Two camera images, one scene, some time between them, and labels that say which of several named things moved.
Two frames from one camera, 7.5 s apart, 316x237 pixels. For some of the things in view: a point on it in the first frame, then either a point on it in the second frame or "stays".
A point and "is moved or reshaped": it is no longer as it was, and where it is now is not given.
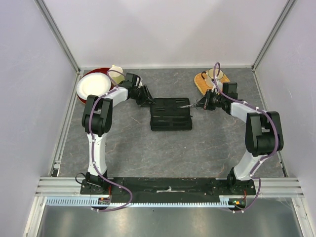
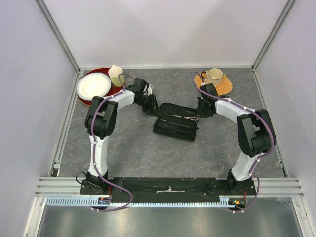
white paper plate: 93,84 stays
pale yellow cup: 117,76 stays
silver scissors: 195,104 to 195,118
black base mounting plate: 169,187 stays
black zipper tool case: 166,115 is moved or reshaped
